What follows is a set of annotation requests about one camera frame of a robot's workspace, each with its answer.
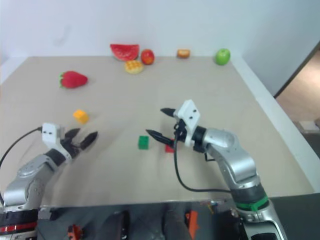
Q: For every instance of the yellow toy waffle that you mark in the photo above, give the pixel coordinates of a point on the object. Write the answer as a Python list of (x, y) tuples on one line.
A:
[(133, 67)]

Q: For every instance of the green cube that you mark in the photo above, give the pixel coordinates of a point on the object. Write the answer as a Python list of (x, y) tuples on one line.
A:
[(143, 142)]

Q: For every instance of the red cube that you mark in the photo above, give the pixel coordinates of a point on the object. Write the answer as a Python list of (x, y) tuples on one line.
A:
[(169, 149)]

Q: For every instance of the brown toy bread roll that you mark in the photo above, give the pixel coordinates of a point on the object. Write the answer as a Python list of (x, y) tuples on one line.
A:
[(183, 53)]

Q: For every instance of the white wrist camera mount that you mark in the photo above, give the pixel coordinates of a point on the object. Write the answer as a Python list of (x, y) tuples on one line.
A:
[(188, 115), (51, 132)]

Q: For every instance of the orange plastic part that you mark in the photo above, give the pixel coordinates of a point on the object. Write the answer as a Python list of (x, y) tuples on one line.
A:
[(75, 231), (193, 221)]

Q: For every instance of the toy watermelon slice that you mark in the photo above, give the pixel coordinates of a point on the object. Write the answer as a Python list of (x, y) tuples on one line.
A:
[(124, 51)]

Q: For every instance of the orange cube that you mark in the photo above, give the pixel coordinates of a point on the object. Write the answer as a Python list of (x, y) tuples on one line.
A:
[(81, 116)]

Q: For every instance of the red toy apple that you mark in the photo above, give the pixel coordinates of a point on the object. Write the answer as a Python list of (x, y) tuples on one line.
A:
[(147, 56)]

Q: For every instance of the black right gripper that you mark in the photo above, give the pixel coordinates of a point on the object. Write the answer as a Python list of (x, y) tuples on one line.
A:
[(182, 130)]

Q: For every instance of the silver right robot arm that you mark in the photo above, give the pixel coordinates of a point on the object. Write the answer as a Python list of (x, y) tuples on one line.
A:
[(235, 160)]

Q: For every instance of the green toy apple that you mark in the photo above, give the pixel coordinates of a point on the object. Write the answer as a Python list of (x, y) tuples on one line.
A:
[(222, 56)]

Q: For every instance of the red toy strawberry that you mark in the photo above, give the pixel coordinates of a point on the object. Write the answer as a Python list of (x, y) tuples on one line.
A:
[(73, 79)]

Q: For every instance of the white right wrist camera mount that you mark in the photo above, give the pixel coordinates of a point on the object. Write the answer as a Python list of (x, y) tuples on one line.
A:
[(188, 115)]

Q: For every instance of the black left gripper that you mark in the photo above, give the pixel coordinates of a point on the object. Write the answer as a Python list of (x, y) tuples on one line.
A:
[(68, 147)]

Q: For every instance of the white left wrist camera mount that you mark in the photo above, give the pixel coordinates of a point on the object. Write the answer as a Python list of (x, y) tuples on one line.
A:
[(51, 132)]

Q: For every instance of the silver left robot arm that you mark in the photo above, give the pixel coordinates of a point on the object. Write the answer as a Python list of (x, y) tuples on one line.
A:
[(27, 175)]

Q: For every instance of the dark rounded shape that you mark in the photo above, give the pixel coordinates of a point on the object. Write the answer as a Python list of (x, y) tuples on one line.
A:
[(175, 223)]

